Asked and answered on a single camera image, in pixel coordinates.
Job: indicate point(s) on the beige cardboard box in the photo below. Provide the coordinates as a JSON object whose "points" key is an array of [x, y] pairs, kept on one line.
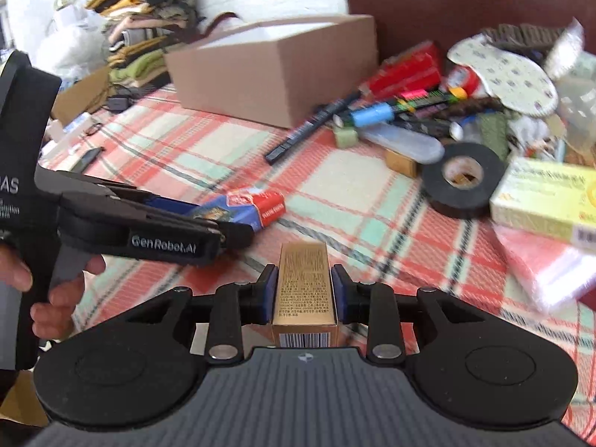
{"points": [[279, 70]]}

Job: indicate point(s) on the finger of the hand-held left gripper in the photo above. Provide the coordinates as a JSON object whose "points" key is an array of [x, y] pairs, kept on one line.
{"points": [[167, 206], [153, 240]]}

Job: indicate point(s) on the small green box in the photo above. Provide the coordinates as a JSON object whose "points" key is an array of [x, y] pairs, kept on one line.
{"points": [[346, 137]]}

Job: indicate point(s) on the grey hair claw clip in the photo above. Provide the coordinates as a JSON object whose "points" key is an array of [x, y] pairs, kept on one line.
{"points": [[521, 39]]}

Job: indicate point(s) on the small black flat object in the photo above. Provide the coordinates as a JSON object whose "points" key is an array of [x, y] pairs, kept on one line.
{"points": [[87, 158]]}

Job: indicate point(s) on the colourful playing card pack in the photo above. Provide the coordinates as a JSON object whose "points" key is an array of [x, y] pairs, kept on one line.
{"points": [[256, 207]]}

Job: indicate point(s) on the small brown block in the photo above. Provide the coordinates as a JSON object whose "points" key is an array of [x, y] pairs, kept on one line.
{"points": [[400, 164]]}

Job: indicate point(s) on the bag of white beads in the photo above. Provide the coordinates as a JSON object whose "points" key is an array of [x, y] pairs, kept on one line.
{"points": [[565, 49]]}

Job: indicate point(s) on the gold carton box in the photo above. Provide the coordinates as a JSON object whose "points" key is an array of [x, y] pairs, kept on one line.
{"points": [[305, 288]]}

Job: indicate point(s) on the red box with gold pattern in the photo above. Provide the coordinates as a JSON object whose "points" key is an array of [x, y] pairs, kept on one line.
{"points": [[409, 72]]}

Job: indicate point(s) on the floral shoe insole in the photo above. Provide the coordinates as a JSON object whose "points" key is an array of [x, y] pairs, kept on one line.
{"points": [[512, 79]]}

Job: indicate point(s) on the flat cardboard sheet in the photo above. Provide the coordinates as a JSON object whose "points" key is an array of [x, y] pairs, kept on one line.
{"points": [[81, 95]]}

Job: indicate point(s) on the blue highlighter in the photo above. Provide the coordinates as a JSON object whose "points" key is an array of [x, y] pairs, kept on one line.
{"points": [[372, 114]]}

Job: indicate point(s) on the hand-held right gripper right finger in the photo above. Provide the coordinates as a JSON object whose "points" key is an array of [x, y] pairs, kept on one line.
{"points": [[343, 295]]}

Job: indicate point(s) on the black marker with bright label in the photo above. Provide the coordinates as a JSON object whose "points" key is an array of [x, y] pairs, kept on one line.
{"points": [[428, 98]]}

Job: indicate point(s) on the pile of clothes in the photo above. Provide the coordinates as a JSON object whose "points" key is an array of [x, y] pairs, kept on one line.
{"points": [[139, 23]]}

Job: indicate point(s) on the black tape roll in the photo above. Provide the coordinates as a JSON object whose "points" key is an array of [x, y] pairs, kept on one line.
{"points": [[484, 172]]}

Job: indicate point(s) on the black pen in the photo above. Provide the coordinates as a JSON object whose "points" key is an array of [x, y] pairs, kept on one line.
{"points": [[307, 128]]}

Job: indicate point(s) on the plaid tablecloth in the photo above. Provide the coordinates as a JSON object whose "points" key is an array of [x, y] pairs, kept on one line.
{"points": [[186, 158]]}

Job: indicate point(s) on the yellow-green medicine box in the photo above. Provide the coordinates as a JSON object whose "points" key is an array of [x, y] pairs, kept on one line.
{"points": [[540, 200]]}

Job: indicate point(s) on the brown wooden headboard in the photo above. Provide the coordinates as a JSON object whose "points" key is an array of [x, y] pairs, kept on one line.
{"points": [[442, 0]]}

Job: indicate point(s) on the person's left hand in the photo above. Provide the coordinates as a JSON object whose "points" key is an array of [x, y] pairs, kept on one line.
{"points": [[63, 295]]}

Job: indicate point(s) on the red tape roll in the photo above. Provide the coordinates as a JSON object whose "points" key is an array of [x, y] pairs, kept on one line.
{"points": [[463, 81]]}

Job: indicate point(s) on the translucent plastic case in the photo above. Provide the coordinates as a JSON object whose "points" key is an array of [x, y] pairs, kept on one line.
{"points": [[405, 142]]}

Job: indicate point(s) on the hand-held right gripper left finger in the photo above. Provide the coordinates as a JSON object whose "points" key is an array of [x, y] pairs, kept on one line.
{"points": [[267, 295]]}

